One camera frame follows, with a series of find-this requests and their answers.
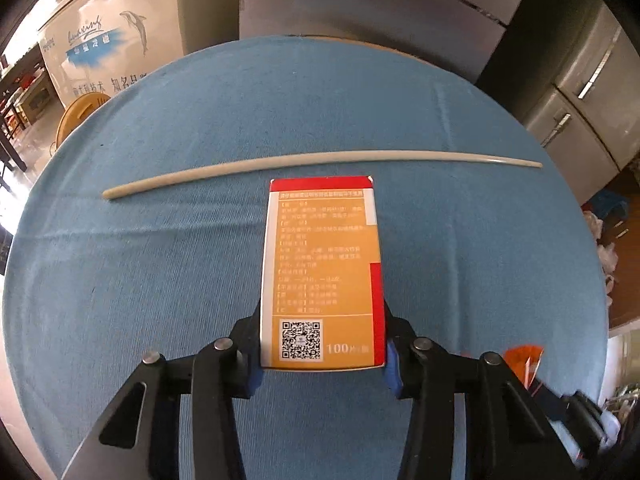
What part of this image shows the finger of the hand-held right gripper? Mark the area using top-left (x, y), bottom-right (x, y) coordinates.
top-left (531, 381), bottom-right (607, 461)

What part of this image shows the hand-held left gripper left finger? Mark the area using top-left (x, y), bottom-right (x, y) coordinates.
top-left (62, 300), bottom-right (266, 480)

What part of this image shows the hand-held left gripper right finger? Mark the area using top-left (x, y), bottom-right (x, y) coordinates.
top-left (382, 297), bottom-right (581, 480)

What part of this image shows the orange foil packet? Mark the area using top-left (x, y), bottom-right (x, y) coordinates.
top-left (502, 345), bottom-right (546, 391)

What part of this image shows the orange cardboard box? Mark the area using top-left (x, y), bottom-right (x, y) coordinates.
top-left (260, 176), bottom-right (388, 372)

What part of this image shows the white plastic bag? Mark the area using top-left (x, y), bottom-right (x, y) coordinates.
top-left (582, 210), bottom-right (618, 306)

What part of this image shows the long white stick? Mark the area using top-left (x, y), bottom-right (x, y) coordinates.
top-left (101, 149), bottom-right (544, 202)

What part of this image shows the grey metal cabinet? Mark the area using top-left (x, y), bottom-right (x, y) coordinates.
top-left (520, 0), bottom-right (640, 206)

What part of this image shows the yellow wooden chair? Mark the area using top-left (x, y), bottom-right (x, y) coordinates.
top-left (54, 92), bottom-right (113, 151)

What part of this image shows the grey steel cabinet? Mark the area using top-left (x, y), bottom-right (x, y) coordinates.
top-left (240, 0), bottom-right (541, 83)

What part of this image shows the white chest freezer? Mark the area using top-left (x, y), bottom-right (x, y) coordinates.
top-left (37, 0), bottom-right (241, 111)

